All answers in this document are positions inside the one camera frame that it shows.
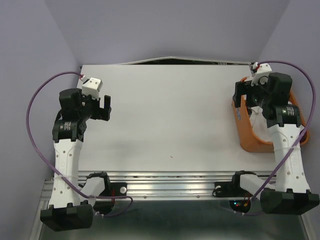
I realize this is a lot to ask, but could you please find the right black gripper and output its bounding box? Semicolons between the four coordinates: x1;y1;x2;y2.
232;75;272;109

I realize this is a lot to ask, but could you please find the white skirt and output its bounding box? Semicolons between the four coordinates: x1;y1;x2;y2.
247;106;271;142

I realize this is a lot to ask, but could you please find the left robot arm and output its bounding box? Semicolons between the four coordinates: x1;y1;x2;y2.
40;88;111;232

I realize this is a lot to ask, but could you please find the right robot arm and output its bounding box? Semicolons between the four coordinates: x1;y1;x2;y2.
230;72;320;215

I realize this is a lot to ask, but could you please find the orange plastic basket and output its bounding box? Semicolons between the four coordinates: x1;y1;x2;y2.
231;72;306;153

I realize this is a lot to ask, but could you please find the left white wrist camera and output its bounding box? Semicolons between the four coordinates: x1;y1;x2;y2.
81;76;103;100

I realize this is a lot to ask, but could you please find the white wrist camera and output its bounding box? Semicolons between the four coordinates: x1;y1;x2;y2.
251;62;272;86
81;76;103;100

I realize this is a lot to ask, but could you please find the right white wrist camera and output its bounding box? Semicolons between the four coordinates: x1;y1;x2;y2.
251;62;272;86

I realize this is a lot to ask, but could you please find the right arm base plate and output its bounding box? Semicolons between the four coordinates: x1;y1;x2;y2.
212;181;252;198

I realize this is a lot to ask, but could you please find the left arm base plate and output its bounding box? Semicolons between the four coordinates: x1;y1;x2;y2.
82;181;129;200

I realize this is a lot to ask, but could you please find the aluminium frame rail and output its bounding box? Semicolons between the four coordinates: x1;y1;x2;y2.
39;170;307;201

